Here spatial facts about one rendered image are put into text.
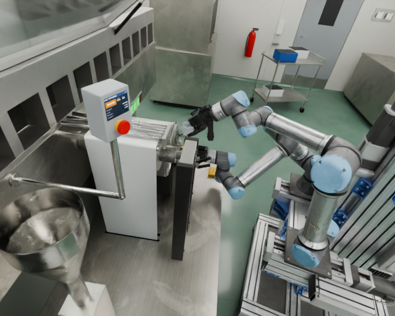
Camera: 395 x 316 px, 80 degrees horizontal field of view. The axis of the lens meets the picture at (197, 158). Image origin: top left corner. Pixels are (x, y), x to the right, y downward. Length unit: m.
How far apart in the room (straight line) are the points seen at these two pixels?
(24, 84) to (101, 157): 0.29
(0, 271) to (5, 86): 0.48
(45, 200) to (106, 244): 0.65
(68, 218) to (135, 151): 0.31
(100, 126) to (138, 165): 0.38
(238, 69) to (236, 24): 0.91
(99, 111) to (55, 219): 0.27
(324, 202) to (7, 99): 1.01
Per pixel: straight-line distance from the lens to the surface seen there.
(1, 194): 0.77
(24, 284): 0.98
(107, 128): 0.48
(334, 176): 0.89
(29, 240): 0.61
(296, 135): 1.06
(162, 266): 1.11
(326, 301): 1.45
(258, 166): 1.23
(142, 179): 0.88
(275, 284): 1.97
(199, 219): 1.24
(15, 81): 0.76
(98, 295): 0.80
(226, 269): 2.15
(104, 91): 0.46
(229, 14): 5.48
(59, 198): 0.57
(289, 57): 4.22
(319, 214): 1.02
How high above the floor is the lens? 1.89
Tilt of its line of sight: 39 degrees down
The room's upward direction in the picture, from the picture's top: 7 degrees clockwise
